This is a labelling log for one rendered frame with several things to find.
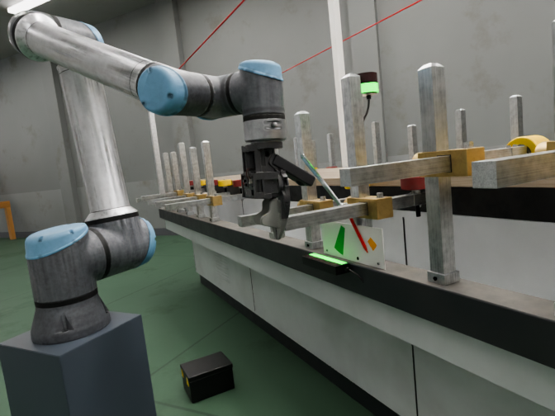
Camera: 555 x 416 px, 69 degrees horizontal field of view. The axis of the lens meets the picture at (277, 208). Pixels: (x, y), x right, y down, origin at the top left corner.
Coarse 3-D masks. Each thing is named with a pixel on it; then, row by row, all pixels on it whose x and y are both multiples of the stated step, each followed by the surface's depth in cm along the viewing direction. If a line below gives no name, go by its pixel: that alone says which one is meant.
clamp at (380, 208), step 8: (344, 200) 107; (352, 200) 103; (360, 200) 100; (368, 200) 98; (376, 200) 95; (384, 200) 96; (368, 208) 98; (376, 208) 96; (384, 208) 96; (392, 208) 98; (360, 216) 101; (368, 216) 98; (376, 216) 96; (384, 216) 96; (392, 216) 98
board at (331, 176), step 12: (324, 168) 269; (336, 168) 244; (192, 180) 340; (288, 180) 178; (324, 180) 153; (336, 180) 146; (396, 180) 119; (456, 180) 101; (468, 180) 98; (540, 180) 83; (552, 180) 81
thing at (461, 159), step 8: (424, 152) 81; (432, 152) 79; (440, 152) 77; (448, 152) 75; (456, 152) 74; (464, 152) 72; (472, 152) 73; (480, 152) 73; (456, 160) 74; (464, 160) 72; (472, 160) 73; (480, 160) 74; (456, 168) 74; (464, 168) 73; (424, 176) 81; (432, 176) 79; (440, 176) 78; (448, 176) 76; (456, 176) 74; (464, 176) 73
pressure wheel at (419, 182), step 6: (402, 180) 106; (408, 180) 105; (414, 180) 104; (420, 180) 103; (402, 186) 107; (408, 186) 105; (414, 186) 104; (420, 186) 104; (414, 192) 107; (420, 192) 107
